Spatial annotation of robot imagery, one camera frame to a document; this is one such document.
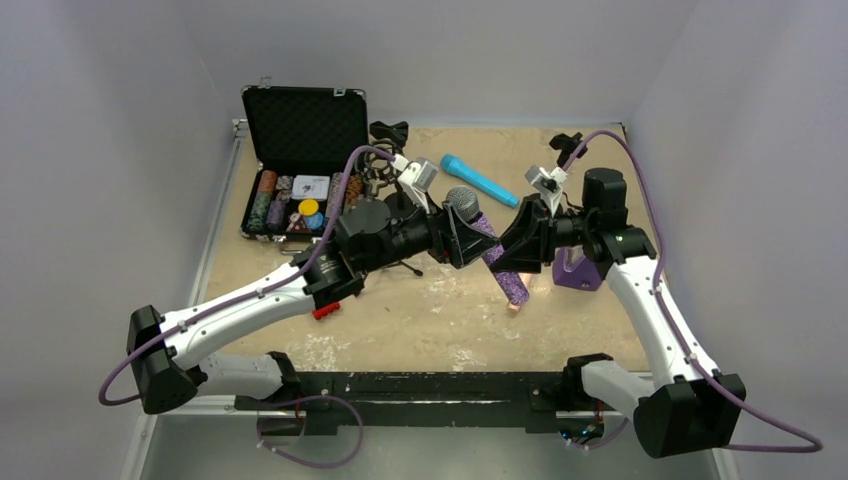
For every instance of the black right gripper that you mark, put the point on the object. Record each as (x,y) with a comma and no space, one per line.
(536,232)

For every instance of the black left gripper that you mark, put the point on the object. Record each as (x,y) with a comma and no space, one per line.
(442,231)

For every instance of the black round-base mic stand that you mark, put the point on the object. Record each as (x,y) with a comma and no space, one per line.
(569,147)
(398,132)

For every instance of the black tripod mic stand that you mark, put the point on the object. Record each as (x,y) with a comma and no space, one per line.
(377,175)

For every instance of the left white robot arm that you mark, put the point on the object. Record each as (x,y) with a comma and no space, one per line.
(176,356)

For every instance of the pink toy microphone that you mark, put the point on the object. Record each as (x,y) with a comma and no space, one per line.
(520,291)

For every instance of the purple metronome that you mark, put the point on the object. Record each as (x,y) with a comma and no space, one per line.
(572,269)

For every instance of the blue toy microphone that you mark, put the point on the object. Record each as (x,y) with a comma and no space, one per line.
(455,167)

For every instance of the blue small blind chip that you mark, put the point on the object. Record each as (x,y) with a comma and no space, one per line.
(315,222)

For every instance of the yellow round chip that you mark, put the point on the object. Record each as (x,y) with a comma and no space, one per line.
(308,207)

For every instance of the red yellow toy block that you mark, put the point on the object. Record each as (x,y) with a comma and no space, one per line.
(325,311)

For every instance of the triangular all-in marker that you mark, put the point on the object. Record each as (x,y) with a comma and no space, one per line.
(297,224)

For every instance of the white playing card deck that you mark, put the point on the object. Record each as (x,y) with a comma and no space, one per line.
(310,187)

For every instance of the black poker chip case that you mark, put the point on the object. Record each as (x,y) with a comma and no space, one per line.
(298,131)

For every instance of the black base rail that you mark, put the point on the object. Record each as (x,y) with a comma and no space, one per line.
(527,400)

